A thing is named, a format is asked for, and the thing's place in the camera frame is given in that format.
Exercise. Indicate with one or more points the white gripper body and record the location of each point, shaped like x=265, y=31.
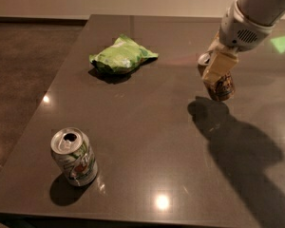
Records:
x=240, y=32

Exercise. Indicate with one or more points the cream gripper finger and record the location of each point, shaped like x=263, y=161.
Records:
x=218, y=62
x=215, y=44

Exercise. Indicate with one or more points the orange soda can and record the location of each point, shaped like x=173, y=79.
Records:
x=224, y=88

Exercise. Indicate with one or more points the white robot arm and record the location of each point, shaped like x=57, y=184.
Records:
x=263, y=12

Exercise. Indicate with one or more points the green white soda can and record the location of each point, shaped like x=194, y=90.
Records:
x=72, y=151

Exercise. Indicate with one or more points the green chip bag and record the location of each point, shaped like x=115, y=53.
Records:
x=122, y=57

